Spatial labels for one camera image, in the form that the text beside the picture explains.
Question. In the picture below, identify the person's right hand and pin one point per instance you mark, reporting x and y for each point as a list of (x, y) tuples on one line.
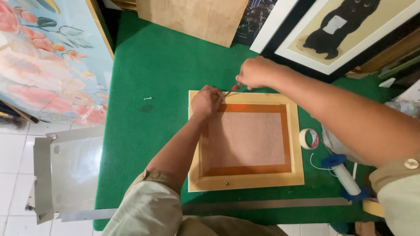
[(259, 71)]

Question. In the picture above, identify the person's left hand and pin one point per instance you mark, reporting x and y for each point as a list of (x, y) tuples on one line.
[(206, 102)]

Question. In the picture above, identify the person's left fingers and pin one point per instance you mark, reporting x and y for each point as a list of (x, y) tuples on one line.
[(216, 93)]

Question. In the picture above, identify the person's right fingers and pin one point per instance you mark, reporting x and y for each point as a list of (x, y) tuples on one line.
[(245, 81)]

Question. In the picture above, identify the light wooden picture frame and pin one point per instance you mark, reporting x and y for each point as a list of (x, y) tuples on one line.
[(295, 144)]

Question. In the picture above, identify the dark poster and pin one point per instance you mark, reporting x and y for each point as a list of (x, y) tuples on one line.
[(254, 19)]

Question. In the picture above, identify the green carpet mat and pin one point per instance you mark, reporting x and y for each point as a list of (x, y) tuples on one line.
[(154, 72)]

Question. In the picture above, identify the brown plywood board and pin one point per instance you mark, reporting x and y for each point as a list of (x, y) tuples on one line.
[(193, 18)]

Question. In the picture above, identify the masking tape roll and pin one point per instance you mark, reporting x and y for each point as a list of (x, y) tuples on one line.
[(305, 139)]

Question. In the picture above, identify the framed black animal picture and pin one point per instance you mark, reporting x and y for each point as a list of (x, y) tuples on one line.
[(331, 32)]

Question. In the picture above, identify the white plastic wrap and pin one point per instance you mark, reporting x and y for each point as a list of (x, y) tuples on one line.
[(334, 146)]

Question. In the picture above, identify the long metal ruler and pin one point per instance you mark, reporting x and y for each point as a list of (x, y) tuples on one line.
[(262, 204)]

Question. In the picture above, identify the person's beige shirt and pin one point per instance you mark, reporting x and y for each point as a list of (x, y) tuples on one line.
[(147, 209)]

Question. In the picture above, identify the stack of wooden frames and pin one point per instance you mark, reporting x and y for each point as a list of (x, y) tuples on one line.
[(390, 55)]

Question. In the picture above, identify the clear plastic bag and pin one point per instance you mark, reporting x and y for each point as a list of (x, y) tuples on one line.
[(405, 103)]

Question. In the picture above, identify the grey cardboard sheet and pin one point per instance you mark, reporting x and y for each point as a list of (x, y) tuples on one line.
[(72, 170)]

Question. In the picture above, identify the pink floral canvas painting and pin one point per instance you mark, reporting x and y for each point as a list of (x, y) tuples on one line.
[(46, 62)]

